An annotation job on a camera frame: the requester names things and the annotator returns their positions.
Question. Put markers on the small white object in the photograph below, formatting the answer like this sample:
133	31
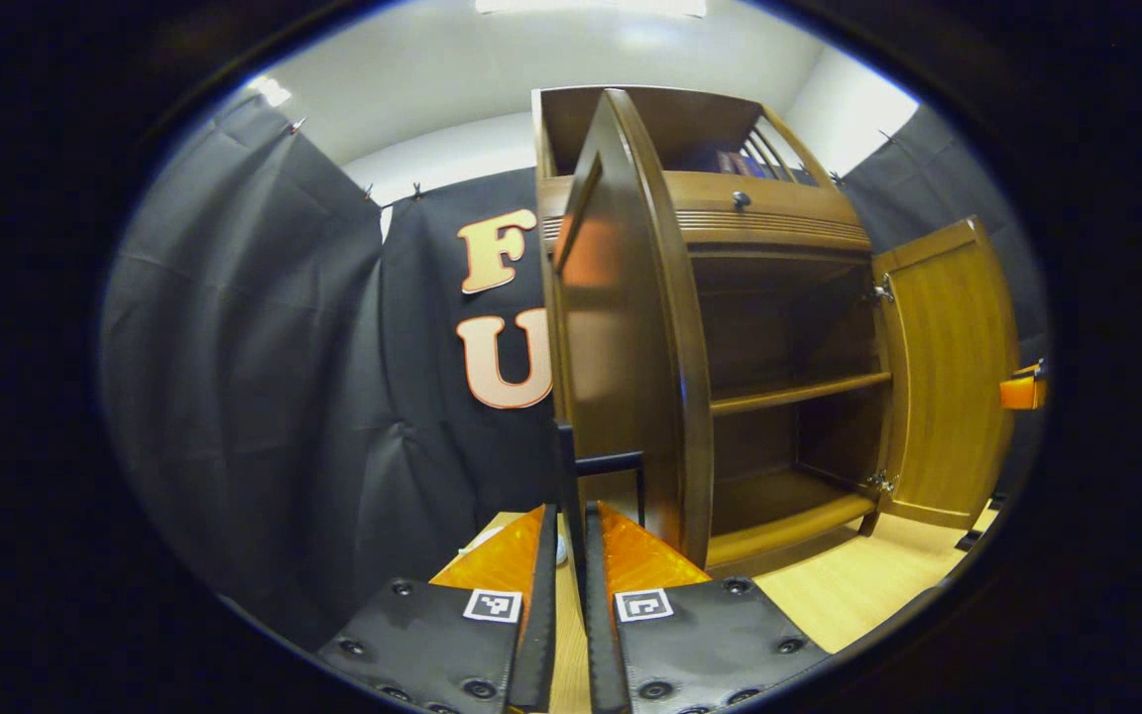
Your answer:
480	540

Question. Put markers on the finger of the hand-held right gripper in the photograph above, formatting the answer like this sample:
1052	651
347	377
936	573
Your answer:
1022	392

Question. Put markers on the wooden double-door shoe cabinet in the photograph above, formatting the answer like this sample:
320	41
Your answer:
789	327

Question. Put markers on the wide ceiling light panel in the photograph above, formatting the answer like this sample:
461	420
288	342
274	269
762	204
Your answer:
591	7

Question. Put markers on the wooden cabinet drawer with knob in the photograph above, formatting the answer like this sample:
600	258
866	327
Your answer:
779	213

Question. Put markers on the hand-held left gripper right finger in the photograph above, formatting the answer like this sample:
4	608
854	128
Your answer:
599	645

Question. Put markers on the blue shelf book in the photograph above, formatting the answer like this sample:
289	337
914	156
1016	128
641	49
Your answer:
742	164

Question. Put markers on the wooden cabinet door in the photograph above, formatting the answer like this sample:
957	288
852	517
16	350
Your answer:
630	347
948	367

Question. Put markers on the narrow ceiling light strip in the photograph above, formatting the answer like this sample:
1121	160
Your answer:
272	91

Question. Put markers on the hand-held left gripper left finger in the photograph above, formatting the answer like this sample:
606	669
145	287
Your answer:
538	645

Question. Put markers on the black backdrop cloth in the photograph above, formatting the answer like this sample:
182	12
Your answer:
254	347

